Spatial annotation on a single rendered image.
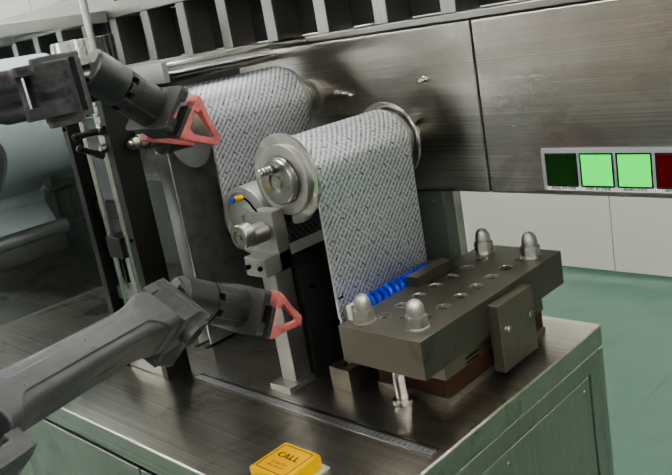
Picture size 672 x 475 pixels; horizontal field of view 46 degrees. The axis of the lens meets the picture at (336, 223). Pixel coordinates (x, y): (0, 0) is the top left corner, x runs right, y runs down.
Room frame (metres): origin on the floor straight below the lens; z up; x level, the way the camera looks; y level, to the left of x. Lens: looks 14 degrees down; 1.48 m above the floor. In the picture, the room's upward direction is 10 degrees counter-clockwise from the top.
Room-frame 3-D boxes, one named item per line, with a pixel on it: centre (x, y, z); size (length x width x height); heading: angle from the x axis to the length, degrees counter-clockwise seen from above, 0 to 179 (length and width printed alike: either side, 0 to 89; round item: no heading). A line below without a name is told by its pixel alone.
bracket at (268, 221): (1.22, 0.12, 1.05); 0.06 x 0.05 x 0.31; 134
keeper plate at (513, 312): (1.15, -0.25, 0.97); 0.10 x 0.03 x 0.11; 134
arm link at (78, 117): (1.05, 0.31, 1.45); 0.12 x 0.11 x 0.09; 135
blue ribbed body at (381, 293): (1.25, -0.08, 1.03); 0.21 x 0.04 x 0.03; 134
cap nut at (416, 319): (1.06, -0.09, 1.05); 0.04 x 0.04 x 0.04
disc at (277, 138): (1.23, 0.06, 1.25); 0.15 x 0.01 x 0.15; 44
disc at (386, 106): (1.40, -0.12, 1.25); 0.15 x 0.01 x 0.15; 44
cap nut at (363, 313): (1.13, -0.02, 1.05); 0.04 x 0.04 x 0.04
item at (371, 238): (1.27, -0.06, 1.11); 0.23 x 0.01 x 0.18; 134
